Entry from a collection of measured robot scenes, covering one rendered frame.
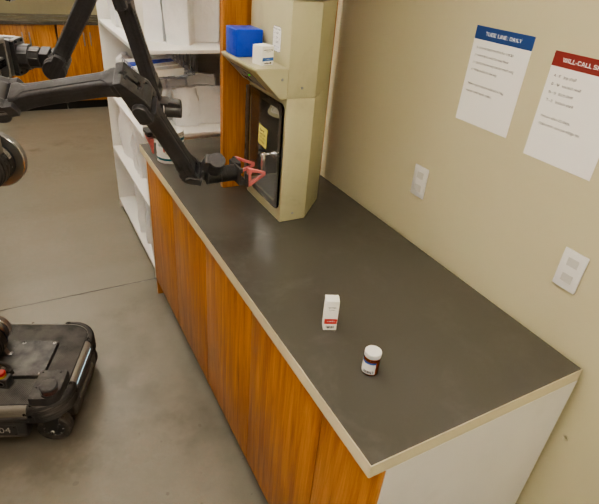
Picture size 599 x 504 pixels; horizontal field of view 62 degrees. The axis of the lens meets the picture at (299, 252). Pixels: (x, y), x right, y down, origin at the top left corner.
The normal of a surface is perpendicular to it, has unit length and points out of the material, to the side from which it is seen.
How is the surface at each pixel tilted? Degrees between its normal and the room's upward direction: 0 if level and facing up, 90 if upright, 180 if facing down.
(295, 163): 90
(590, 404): 90
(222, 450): 0
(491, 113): 90
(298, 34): 90
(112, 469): 0
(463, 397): 0
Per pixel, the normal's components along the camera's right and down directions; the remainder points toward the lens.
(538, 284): -0.88, 0.18
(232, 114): 0.47, 0.49
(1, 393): 0.07, -0.85
